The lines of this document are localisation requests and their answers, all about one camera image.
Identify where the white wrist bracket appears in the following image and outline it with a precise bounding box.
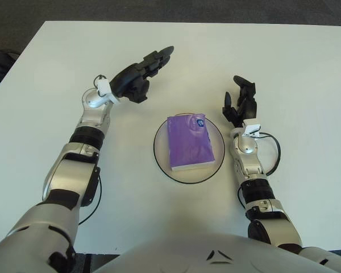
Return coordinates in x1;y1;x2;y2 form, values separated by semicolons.
95;80;122;105
243;119;261;137

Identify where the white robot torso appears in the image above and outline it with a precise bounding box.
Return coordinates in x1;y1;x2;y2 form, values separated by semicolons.
98;231;341;273

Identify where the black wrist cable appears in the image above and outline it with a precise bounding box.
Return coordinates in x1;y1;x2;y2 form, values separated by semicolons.
258;132;281;177
93;74;107;92

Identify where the purple tissue paper pack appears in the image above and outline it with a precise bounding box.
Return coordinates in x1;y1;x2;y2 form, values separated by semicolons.
166;113;216;172

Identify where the white plate with black rim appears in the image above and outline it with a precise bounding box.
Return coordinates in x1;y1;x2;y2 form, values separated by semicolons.
153;115;226;185

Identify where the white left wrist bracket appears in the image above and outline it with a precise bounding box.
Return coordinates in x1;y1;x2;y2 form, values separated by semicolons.
95;80;122;105

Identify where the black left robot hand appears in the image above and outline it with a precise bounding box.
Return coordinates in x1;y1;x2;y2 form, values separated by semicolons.
109;45;176;105

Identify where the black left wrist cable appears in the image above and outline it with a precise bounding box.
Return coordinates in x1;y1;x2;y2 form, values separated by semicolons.
93;74;107;92

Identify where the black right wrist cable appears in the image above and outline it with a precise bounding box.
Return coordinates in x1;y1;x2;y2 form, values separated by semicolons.
258;132;281;177

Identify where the black bag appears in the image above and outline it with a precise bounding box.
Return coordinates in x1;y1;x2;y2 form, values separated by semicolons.
0;47;19;94

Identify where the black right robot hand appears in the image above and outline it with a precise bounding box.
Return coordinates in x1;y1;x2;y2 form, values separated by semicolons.
221;75;258;127

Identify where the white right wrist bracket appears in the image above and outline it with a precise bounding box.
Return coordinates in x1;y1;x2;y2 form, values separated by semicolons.
243;119;261;137

